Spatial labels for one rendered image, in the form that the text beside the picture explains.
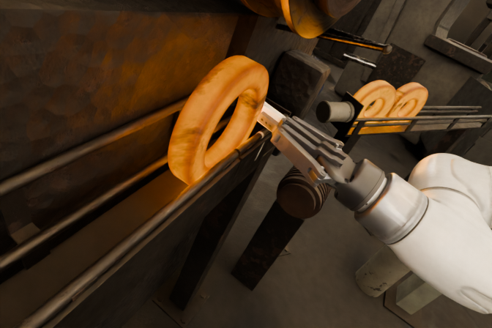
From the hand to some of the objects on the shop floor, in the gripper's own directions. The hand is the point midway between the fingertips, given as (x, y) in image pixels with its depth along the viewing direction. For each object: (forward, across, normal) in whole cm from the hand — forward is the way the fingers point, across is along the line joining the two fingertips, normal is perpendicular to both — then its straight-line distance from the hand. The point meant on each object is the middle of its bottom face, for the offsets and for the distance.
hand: (263, 112), depth 47 cm
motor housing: (-19, +32, -73) cm, 82 cm away
